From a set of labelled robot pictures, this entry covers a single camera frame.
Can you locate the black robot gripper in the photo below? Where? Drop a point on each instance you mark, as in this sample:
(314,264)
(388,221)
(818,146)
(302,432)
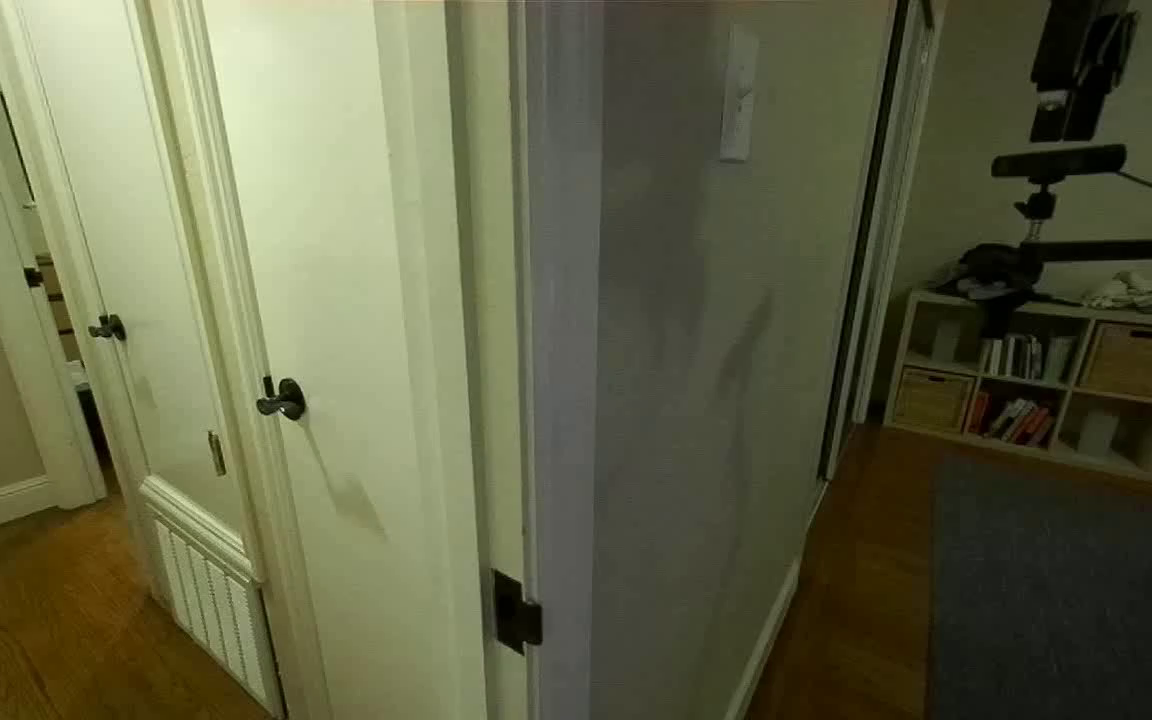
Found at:
(1084,46)

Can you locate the black bag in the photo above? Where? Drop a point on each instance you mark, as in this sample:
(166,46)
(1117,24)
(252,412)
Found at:
(993,273)

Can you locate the white clutter pile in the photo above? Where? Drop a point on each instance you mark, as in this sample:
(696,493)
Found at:
(1134,294)

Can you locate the row of upright books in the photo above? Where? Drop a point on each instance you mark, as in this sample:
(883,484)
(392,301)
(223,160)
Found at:
(1009,358)

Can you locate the large wicker basket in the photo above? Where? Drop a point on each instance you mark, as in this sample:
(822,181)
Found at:
(1137,362)

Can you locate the white cube shelf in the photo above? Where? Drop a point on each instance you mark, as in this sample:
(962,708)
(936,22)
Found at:
(1050,385)

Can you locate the small wicker basket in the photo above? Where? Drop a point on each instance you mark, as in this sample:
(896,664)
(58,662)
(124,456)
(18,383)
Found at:
(935,396)

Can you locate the leaning colourful books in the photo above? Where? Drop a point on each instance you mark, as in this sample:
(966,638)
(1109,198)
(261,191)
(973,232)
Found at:
(1009,421)

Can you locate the white storage box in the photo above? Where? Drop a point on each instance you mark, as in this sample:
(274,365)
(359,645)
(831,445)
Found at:
(1098,428)

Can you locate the dark grey rug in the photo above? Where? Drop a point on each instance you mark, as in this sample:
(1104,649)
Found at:
(1068,602)

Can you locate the white door with black knob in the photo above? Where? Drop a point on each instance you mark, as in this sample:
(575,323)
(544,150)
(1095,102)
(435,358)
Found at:
(339,264)

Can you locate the black door hinge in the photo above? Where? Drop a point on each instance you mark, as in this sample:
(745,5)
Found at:
(512,616)

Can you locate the black door knob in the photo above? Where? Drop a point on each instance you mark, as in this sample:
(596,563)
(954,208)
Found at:
(283,396)
(32,278)
(108,325)

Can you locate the brass door latch plate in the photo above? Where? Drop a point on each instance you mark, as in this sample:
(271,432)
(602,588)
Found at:
(216,452)

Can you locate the white louvered panel door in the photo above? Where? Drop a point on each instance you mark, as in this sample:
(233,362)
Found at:
(139,264)

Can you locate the black stereo camera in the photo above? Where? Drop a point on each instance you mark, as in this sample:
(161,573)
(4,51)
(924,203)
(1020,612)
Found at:
(1059,160)

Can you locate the black articulated camera mount arm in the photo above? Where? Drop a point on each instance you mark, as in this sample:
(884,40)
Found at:
(1109,249)

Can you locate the white light switch plate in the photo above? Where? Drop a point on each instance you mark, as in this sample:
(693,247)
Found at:
(739,95)

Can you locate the white door frame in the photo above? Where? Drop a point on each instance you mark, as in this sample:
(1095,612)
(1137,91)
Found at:
(3,294)

